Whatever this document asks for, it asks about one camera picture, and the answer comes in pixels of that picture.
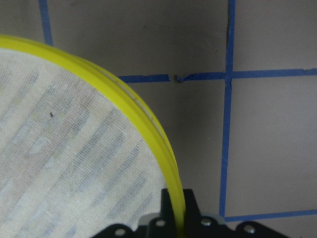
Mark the yellow rimmed steamer basket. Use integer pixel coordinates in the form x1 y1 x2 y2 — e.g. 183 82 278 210
0 35 185 238

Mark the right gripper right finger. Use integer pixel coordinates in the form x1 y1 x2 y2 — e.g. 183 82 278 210
183 189 224 238

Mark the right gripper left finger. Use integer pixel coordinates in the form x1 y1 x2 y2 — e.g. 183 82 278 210
138 188 177 238

